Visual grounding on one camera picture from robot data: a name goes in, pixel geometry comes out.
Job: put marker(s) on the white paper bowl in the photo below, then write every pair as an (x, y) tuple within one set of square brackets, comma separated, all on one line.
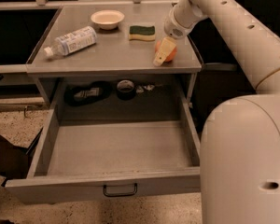
[(107, 19)]

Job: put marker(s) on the dark brown object at left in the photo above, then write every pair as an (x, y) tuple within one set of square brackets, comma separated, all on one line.
[(15, 161)]

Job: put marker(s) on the green yellow sponge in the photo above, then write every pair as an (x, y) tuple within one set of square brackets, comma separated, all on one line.
[(144, 33)]

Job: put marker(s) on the black drawer handle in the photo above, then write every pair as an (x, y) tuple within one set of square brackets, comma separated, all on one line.
[(120, 190)]

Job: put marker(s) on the open grey top drawer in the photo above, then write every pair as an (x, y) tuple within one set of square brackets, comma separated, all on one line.
[(73, 161)]

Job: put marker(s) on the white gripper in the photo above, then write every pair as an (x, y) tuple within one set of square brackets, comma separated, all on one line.
[(175, 28)]

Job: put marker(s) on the crumpled white wrapper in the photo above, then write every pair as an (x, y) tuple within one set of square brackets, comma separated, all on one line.
[(148, 87)]

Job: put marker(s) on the orange fruit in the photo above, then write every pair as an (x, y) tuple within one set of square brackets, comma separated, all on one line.
[(170, 52)]

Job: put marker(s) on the grey metal cabinet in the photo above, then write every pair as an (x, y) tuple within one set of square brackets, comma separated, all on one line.
[(112, 58)]

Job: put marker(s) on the black tape roll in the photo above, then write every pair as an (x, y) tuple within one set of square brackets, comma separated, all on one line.
[(125, 89)]

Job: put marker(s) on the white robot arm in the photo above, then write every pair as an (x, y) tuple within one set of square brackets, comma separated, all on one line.
[(240, 143)]

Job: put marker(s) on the clear plastic water bottle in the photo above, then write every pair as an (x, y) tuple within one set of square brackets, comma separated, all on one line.
[(70, 43)]

